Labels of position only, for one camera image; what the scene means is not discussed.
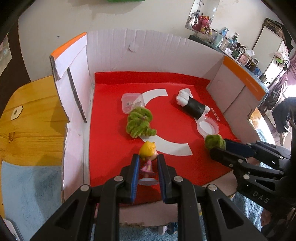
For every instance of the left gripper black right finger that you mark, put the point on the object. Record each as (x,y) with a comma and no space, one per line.
(169,181)

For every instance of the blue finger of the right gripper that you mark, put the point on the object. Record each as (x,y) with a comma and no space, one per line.
(236,150)
(228,159)

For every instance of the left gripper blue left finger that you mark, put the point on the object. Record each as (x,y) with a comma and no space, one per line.
(127,180)

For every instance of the green fuzzy scrunchie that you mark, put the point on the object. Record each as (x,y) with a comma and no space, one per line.
(215,141)
(138,123)

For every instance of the blonde girl figurine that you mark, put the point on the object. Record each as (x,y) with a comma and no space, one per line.
(148,153)

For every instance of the clear round plastic lid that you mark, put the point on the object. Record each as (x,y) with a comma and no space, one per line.
(207,126)

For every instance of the black haired boy figurine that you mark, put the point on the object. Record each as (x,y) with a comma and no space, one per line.
(170,229)

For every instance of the small clear plastic box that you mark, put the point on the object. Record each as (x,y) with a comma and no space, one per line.
(130,101)

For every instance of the white black sock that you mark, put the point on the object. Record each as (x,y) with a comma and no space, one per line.
(190,105)

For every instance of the orange cardboard box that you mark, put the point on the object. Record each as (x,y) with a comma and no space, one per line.
(236,92)

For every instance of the red paper box liner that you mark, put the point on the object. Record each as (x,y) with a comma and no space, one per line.
(177,138)

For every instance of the light blue towel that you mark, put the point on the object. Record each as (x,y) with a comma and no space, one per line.
(31,181)

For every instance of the white cabinet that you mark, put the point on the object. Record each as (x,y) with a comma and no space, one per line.
(271,51)

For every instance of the small wooden tag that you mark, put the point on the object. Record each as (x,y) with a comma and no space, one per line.
(16,112)

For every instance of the red dragon plush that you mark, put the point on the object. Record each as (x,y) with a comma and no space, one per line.
(202,24)

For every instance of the green shopping bag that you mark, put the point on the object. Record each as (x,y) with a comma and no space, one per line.
(121,1)

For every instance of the wall mirror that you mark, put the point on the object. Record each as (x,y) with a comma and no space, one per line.
(201,7)

